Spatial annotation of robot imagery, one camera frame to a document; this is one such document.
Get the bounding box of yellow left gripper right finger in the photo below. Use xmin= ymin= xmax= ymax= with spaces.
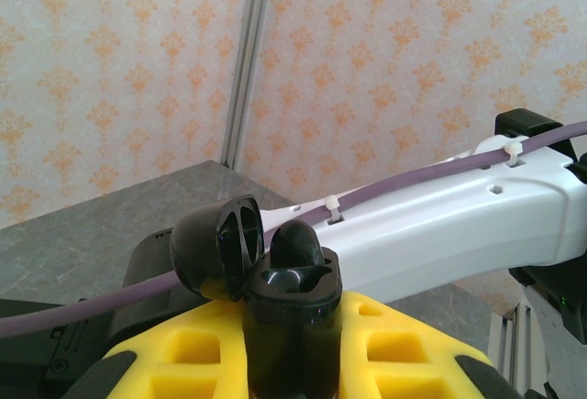
xmin=338 ymin=290 xmax=525 ymax=399

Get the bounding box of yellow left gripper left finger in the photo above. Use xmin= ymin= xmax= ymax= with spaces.
xmin=68 ymin=279 xmax=251 ymax=399

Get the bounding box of black earbud charging case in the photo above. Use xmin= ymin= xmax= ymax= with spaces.
xmin=169 ymin=194 xmax=344 ymax=399

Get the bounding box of black wireless earbud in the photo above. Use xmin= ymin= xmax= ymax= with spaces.
xmin=269 ymin=220 xmax=326 ymax=268

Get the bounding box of white zip tie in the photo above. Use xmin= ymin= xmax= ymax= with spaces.
xmin=503 ymin=140 xmax=526 ymax=169
xmin=324 ymin=194 xmax=346 ymax=227

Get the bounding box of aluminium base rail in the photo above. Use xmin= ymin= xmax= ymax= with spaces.
xmin=487 ymin=301 xmax=529 ymax=375

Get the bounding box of aluminium frame corner post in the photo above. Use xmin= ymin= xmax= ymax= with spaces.
xmin=220 ymin=0 xmax=277 ymax=172

